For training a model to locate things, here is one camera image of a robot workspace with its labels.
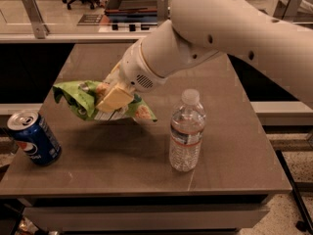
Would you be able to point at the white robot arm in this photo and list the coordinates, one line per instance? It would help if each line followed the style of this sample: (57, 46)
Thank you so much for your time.
(199, 30)

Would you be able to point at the metal railing bracket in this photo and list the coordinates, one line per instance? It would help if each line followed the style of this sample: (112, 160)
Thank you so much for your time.
(40, 29)
(162, 11)
(287, 10)

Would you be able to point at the clear plastic water bottle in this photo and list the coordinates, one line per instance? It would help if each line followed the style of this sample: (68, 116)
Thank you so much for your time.
(187, 124)

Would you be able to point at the dark open tray box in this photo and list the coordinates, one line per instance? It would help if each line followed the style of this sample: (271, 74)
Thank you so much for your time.
(131, 7)

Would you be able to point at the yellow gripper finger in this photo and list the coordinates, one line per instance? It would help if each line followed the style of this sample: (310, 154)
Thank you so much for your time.
(114, 76)
(118, 97)

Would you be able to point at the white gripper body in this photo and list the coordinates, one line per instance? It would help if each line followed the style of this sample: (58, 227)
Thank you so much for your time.
(136, 70)

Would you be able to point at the right metal railing bracket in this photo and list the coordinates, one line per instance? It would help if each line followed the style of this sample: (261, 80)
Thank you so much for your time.
(287, 10)

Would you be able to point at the blue pepsi can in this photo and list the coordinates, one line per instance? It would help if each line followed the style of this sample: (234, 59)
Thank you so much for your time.
(34, 136)

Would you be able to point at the middle metal railing bracket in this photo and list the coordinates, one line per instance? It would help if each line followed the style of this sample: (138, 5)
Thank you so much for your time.
(162, 11)

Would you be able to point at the left metal railing bracket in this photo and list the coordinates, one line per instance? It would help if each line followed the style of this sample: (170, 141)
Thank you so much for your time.
(40, 29)

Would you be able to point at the green rice chip bag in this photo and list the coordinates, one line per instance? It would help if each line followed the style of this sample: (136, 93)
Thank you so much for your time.
(83, 96)

